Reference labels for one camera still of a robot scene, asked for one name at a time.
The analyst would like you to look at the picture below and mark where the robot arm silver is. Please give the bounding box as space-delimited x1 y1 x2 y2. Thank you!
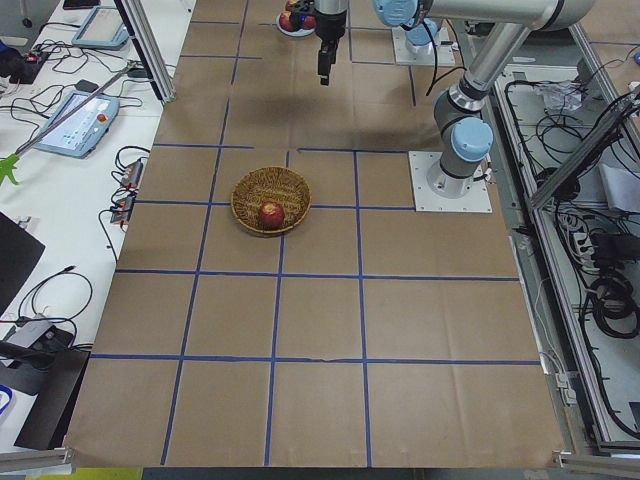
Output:
372 0 594 199

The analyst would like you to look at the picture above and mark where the orange usb adapter lower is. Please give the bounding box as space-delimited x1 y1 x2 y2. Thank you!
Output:
110 196 135 227

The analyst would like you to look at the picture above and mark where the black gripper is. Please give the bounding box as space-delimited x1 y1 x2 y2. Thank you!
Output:
291 0 348 86

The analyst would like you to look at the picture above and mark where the teach pendant far tablet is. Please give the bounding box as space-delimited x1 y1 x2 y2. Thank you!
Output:
71 6 129 50

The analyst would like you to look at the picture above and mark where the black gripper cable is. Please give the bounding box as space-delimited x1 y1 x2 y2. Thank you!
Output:
409 14 471 100

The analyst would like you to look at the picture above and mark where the dark red basket apple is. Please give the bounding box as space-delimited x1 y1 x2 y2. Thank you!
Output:
258 201 285 231

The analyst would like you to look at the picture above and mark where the black laptop corner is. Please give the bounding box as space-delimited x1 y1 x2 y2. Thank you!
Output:
0 213 45 314

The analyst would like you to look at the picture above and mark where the orange usb adapter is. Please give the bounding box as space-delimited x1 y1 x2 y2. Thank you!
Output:
110 196 135 227
119 159 144 189

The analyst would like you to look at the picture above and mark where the aluminium frame post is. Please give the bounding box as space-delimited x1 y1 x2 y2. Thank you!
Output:
114 0 176 105

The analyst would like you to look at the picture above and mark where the black power strip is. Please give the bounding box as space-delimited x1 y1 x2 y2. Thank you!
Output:
590 233 639 269

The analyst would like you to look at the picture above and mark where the red apple plate front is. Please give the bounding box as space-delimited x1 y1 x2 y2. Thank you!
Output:
278 11 295 33

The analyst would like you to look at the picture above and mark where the green grabber stick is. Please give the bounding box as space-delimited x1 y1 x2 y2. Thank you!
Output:
0 59 146 187

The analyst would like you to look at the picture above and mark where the light blue round plate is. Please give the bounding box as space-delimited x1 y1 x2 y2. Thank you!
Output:
276 11 315 37

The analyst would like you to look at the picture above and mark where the teach pendant near tablet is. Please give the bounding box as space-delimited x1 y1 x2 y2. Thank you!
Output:
35 94 120 158

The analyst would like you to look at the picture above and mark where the red apple plate back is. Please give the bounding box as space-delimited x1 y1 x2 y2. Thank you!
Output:
301 15 316 30

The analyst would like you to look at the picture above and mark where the grey hub device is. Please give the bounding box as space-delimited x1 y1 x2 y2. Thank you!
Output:
6 319 53 348

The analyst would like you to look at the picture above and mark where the orange usb adapter upper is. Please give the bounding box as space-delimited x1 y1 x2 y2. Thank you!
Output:
119 159 144 189

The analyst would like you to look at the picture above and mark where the brown wicker basket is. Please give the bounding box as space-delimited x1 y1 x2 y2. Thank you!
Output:
231 166 311 237

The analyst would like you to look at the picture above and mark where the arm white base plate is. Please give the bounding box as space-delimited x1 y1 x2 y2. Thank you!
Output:
408 151 492 214
391 27 456 66

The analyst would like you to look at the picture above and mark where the teach pendant tablet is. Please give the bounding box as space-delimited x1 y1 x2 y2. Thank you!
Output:
71 6 129 50
35 94 120 158

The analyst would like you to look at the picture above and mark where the black box lower left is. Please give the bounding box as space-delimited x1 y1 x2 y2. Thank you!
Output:
14 350 90 450

